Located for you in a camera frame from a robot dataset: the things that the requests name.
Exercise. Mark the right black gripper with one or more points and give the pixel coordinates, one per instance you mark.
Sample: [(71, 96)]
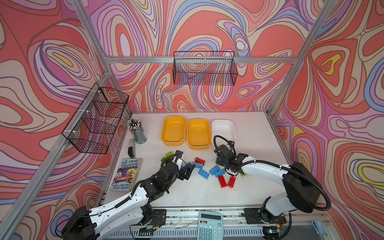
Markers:
[(218, 161)]

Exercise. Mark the white plastic bin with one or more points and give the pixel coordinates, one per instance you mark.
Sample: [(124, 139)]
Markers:
[(224, 128)]

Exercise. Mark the middle yellow plastic bin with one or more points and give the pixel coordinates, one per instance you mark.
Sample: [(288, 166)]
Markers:
[(199, 134)]

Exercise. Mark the cup of pencils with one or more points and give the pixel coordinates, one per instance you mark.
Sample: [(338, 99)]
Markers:
[(136, 128)]

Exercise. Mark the yellow plastic bin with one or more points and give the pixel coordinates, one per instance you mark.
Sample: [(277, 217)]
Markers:
[(174, 131), (199, 134)]

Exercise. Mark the black wire basket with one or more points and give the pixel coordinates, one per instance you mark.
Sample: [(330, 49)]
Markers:
[(208, 68), (100, 114)]

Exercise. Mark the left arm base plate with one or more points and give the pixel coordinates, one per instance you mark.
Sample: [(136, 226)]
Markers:
[(155, 218)]

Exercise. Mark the teal desk calculator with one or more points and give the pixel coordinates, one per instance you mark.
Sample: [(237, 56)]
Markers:
[(210, 226)]

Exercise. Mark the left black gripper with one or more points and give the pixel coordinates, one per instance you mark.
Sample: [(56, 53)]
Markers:
[(182, 176)]

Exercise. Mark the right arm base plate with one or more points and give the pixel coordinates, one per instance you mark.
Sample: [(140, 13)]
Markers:
[(257, 216)]

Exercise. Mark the blue lego brick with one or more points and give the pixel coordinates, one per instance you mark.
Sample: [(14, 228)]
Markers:
[(220, 173), (213, 170), (204, 174), (198, 165)]

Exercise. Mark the back black wire basket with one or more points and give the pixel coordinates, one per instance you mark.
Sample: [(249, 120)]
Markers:
[(208, 68)]

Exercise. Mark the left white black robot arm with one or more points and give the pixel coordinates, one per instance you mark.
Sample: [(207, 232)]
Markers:
[(132, 209)]

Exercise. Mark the red lego brick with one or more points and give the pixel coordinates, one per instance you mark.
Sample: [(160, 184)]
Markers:
[(200, 161), (222, 182), (231, 182)]

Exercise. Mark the treehouse paperback book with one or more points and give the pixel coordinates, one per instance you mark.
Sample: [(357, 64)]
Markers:
[(125, 176)]

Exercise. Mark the left black wire basket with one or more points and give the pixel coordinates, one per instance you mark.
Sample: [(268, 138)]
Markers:
[(100, 114)]

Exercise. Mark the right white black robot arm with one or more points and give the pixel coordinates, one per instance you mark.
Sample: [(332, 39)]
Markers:
[(302, 190)]

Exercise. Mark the left yellow plastic bin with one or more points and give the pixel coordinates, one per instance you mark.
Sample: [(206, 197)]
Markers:
[(174, 131)]

